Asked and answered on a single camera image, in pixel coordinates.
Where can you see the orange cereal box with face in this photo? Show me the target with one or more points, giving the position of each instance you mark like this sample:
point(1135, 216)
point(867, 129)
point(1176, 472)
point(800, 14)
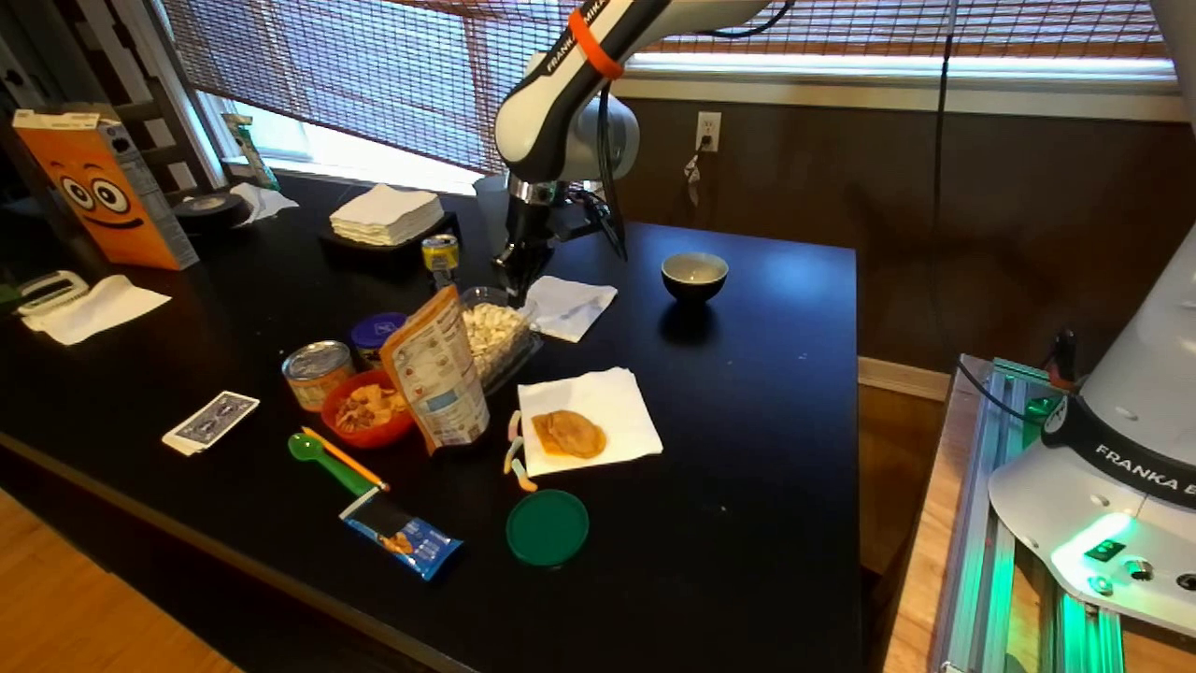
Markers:
point(107, 184)

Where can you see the small metal tin can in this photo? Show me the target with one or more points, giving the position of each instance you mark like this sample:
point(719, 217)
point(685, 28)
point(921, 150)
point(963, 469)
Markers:
point(314, 373)

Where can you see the white napkin at left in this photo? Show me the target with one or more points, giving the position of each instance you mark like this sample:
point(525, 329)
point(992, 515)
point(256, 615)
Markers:
point(104, 307)

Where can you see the bamboo window blind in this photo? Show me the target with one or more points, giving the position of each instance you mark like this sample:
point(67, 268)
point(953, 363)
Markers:
point(419, 78)

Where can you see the green plastic spoon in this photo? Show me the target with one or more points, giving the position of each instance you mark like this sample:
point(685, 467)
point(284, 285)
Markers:
point(308, 450)

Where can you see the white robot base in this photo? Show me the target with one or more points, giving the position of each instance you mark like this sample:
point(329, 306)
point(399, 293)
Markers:
point(1106, 490)

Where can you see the blue round lid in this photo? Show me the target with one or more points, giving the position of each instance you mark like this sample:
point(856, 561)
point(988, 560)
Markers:
point(369, 336)

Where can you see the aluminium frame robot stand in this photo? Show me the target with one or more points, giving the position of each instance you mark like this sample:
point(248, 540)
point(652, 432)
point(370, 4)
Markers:
point(998, 612)

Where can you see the white napkin under cookie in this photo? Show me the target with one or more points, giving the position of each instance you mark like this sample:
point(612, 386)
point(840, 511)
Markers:
point(606, 403)

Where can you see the white napkin near bowl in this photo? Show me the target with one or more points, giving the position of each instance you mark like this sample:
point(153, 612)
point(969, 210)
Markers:
point(566, 307)

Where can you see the white wall outlet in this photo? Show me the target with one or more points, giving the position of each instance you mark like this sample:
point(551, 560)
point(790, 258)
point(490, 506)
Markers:
point(707, 131)

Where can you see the clear container with popcorn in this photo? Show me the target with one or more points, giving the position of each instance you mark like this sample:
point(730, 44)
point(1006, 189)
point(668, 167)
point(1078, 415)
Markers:
point(497, 336)

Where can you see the playing card deck box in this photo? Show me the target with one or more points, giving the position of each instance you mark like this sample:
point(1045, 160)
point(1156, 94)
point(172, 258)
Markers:
point(209, 425)

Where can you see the round brown cookie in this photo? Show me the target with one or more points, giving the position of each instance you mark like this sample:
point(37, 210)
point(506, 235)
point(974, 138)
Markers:
point(569, 435)

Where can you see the orange white snack pouch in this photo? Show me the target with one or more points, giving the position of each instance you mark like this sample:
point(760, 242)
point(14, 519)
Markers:
point(436, 369)

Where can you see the white remote device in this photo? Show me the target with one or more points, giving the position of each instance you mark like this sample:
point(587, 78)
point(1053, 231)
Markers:
point(55, 290)

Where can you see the orange bowl with cereal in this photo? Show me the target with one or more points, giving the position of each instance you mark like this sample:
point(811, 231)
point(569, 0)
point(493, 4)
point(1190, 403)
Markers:
point(369, 413)

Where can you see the small yellow capped bottle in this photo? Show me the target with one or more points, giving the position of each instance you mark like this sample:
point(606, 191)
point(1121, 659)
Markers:
point(442, 256)

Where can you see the orange pencil stick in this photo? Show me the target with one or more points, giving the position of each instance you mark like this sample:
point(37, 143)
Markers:
point(350, 463)

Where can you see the green round lid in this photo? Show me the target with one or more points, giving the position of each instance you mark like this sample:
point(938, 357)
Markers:
point(548, 530)

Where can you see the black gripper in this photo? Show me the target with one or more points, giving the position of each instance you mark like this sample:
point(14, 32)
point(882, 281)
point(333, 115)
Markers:
point(540, 231)

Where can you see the blue snack bar wrapper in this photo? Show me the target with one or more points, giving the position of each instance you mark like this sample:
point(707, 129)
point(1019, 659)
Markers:
point(416, 545)

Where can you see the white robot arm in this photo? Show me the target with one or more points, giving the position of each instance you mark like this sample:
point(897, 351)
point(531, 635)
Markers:
point(556, 124)

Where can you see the black bowl white inside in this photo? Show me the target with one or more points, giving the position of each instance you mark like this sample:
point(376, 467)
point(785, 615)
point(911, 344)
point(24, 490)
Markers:
point(694, 277)

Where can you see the black round dish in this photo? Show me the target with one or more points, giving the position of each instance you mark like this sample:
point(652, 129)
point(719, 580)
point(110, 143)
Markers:
point(209, 210)

